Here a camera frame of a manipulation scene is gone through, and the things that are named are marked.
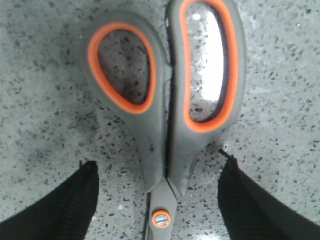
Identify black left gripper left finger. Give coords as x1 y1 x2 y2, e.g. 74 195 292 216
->
0 161 99 240

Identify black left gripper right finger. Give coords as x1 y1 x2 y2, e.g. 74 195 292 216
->
217 149 320 240

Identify grey orange-handled scissors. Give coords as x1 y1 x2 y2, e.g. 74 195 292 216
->
80 0 246 240

